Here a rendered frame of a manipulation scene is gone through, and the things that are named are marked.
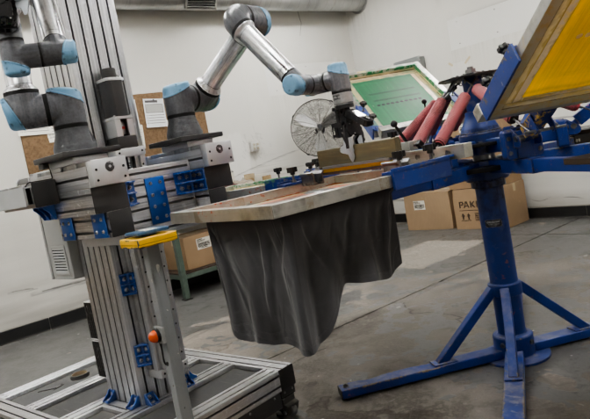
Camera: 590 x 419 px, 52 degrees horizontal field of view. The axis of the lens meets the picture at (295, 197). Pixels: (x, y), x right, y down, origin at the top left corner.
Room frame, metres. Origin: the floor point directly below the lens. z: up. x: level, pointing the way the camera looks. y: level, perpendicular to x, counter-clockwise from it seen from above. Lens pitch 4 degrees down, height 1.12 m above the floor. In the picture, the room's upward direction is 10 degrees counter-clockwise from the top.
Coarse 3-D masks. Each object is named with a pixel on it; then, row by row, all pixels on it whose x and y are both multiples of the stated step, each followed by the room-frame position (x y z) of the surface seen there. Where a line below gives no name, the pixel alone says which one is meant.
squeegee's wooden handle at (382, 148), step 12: (360, 144) 2.18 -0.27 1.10; (372, 144) 2.14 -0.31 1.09; (384, 144) 2.09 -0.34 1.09; (396, 144) 2.06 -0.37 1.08; (324, 156) 2.34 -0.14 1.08; (336, 156) 2.29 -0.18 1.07; (348, 156) 2.24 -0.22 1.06; (360, 156) 2.19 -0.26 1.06; (372, 156) 2.14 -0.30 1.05; (384, 156) 2.10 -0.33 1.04
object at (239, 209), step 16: (336, 176) 2.48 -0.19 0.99; (352, 176) 2.41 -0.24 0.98; (368, 176) 2.34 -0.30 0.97; (384, 176) 1.92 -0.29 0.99; (272, 192) 2.28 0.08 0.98; (288, 192) 2.33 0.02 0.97; (320, 192) 1.72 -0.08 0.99; (336, 192) 1.74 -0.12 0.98; (352, 192) 1.78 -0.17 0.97; (368, 192) 1.83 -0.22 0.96; (192, 208) 2.07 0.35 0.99; (208, 208) 2.10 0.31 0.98; (224, 208) 1.80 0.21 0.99; (240, 208) 1.71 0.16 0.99; (256, 208) 1.65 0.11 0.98; (272, 208) 1.60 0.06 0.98; (288, 208) 1.63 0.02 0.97; (304, 208) 1.66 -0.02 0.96
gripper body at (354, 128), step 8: (344, 104) 2.21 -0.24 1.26; (352, 104) 2.22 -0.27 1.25; (336, 112) 2.25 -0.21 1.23; (344, 112) 2.22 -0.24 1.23; (336, 120) 2.26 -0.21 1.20; (344, 120) 2.23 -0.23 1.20; (352, 120) 2.21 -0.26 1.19; (336, 128) 2.25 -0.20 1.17; (344, 128) 2.21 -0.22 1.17; (352, 128) 2.21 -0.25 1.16; (360, 128) 2.24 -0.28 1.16; (336, 136) 2.24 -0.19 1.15
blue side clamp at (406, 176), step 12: (444, 156) 2.06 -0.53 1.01; (396, 168) 1.90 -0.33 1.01; (408, 168) 1.94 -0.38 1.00; (420, 168) 1.97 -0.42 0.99; (432, 168) 2.01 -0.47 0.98; (444, 168) 2.05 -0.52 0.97; (396, 180) 1.89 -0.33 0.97; (408, 180) 1.93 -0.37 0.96; (420, 180) 1.97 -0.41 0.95; (432, 180) 2.01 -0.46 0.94
